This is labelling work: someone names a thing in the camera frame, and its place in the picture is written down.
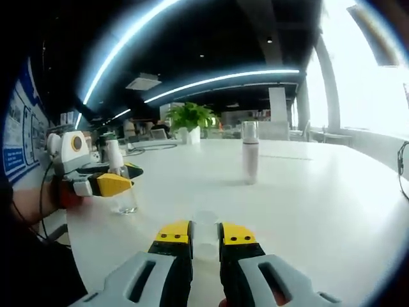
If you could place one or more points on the potted green plant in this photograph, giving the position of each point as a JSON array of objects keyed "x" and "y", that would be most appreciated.
[{"x": 191, "y": 116}]

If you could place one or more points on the person's left hand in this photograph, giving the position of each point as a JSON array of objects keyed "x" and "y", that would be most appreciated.
[{"x": 68, "y": 198}]

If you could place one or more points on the person in black shirt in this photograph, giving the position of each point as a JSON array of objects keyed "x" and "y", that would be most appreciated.
[{"x": 25, "y": 272}]

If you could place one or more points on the wall shelf white boxes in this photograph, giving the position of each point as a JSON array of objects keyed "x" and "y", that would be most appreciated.
[{"x": 67, "y": 118}]

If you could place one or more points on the person's right hand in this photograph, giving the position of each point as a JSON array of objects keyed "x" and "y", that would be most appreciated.
[{"x": 223, "y": 302}]

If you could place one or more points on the wide clear bottle cover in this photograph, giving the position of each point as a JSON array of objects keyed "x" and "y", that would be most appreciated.
[{"x": 250, "y": 131}]

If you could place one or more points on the beige pump bottle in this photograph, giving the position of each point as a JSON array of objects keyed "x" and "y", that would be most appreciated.
[{"x": 250, "y": 163}]

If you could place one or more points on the blue white wall poster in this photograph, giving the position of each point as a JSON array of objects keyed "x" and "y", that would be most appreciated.
[{"x": 19, "y": 128}]

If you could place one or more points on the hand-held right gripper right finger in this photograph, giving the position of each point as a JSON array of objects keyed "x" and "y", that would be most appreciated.
[{"x": 236, "y": 272}]

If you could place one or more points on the wall-mounted dark screen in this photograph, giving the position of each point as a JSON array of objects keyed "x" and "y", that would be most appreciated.
[{"x": 374, "y": 35}]

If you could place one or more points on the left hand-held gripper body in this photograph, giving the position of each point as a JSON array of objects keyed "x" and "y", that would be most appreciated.
[{"x": 73, "y": 150}]

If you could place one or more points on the white chair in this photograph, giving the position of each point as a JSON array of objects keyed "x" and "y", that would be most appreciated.
[{"x": 274, "y": 131}]

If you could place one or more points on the short ceiling light strip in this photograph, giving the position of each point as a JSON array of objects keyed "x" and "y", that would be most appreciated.
[
  {"x": 121, "y": 113},
  {"x": 78, "y": 120}
]

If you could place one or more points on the black wristband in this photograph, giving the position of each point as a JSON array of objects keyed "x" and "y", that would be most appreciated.
[{"x": 57, "y": 195}]

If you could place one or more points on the long ceiling light strip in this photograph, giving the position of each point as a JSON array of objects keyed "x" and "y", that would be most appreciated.
[
  {"x": 128, "y": 40},
  {"x": 223, "y": 77}
]

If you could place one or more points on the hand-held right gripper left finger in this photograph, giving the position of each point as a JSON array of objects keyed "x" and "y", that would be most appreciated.
[{"x": 172, "y": 272}]

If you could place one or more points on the ceiling air vent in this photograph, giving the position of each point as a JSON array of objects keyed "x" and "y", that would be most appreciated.
[{"x": 143, "y": 81}]

